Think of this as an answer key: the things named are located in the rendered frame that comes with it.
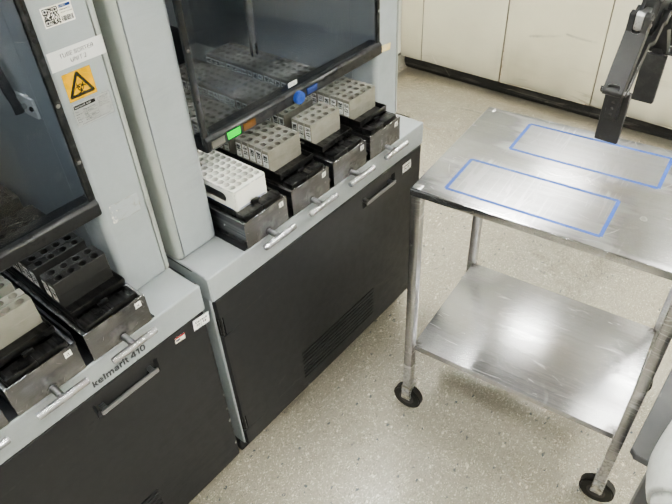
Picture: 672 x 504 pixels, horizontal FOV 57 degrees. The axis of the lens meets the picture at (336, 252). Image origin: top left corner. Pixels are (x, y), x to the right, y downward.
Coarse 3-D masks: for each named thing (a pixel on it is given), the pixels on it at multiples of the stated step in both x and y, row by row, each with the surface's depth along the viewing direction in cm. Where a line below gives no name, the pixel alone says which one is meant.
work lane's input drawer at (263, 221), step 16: (272, 192) 141; (224, 208) 138; (256, 208) 137; (272, 208) 140; (224, 224) 139; (240, 224) 135; (256, 224) 137; (272, 224) 142; (256, 240) 140; (272, 240) 138
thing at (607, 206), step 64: (512, 128) 158; (576, 128) 157; (448, 192) 138; (512, 192) 137; (576, 192) 136; (640, 192) 135; (640, 256) 119; (448, 320) 181; (512, 320) 180; (576, 320) 179; (512, 384) 163; (576, 384) 162; (640, 384) 135
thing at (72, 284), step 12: (96, 252) 117; (84, 264) 116; (96, 264) 117; (108, 264) 119; (60, 276) 113; (72, 276) 113; (84, 276) 115; (96, 276) 118; (108, 276) 120; (60, 288) 112; (72, 288) 114; (84, 288) 116; (60, 300) 113; (72, 300) 115
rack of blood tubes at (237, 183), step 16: (208, 160) 144; (224, 160) 144; (208, 176) 139; (224, 176) 138; (240, 176) 138; (256, 176) 138; (208, 192) 140; (224, 192) 135; (240, 192) 135; (256, 192) 139; (240, 208) 137
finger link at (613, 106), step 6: (612, 90) 75; (618, 90) 74; (612, 96) 77; (612, 102) 77; (618, 102) 77; (606, 108) 78; (612, 108) 78; (618, 108) 77; (606, 114) 78; (612, 114) 78
